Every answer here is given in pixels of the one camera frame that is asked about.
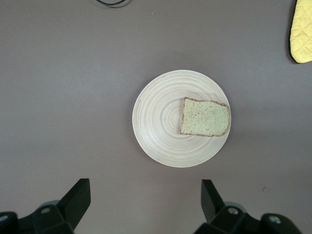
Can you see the yellow quilted oven mitt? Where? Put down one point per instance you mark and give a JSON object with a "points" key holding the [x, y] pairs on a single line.
{"points": [[302, 31]]}

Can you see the slice of brown bread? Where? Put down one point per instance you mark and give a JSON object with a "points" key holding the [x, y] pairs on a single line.
{"points": [[204, 118]]}

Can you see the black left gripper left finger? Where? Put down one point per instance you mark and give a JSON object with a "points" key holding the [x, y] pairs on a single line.
{"points": [[73, 209]]}

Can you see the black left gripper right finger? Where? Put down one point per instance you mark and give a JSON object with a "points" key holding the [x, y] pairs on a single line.
{"points": [[214, 209]]}

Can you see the large table cover sheet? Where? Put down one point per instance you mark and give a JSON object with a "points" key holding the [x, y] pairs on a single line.
{"points": [[73, 97]]}

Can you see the round wooden plate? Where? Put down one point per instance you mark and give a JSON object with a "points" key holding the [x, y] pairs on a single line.
{"points": [[158, 122]]}

